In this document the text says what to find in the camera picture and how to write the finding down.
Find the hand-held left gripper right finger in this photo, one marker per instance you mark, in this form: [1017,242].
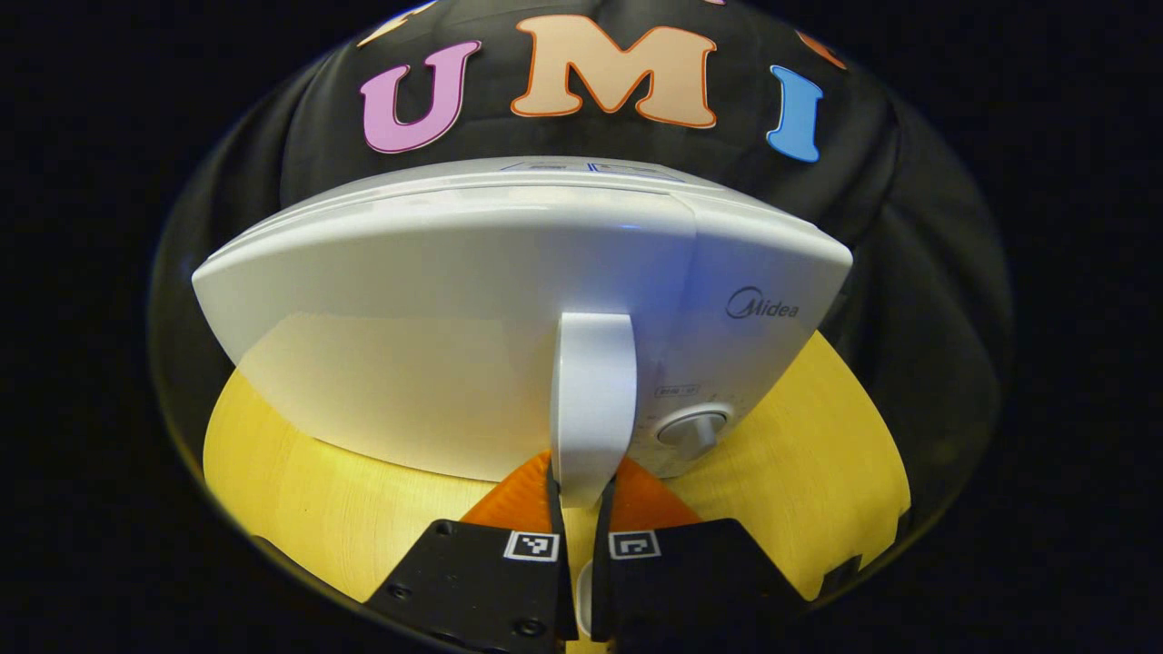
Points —
[690,581]

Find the white microwave oven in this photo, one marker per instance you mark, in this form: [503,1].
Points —
[409,272]

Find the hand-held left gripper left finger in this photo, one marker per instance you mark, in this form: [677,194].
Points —
[472,581]

